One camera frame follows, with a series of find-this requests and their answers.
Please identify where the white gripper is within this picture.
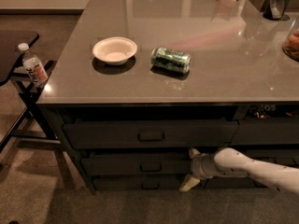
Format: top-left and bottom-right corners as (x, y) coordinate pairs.
(179, 147), (218, 192)

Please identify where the drawer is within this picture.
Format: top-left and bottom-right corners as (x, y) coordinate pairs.
(93, 175), (185, 190)
(214, 147), (299, 168)
(204, 177), (255, 189)
(63, 119), (238, 149)
(232, 118), (299, 145)
(81, 153), (190, 175)

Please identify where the green soda can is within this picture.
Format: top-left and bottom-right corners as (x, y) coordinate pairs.
(150, 48), (191, 75)

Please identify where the white paper bowl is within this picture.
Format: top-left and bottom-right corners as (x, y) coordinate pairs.
(93, 36), (137, 65)

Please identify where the dark folding chair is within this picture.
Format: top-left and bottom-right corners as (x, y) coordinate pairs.
(0, 30), (57, 152)

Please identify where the clear water bottle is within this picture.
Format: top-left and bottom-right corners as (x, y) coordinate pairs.
(18, 43), (48, 88)

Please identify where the dark cabinet frame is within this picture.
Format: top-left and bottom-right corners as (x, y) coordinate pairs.
(43, 105), (298, 191)

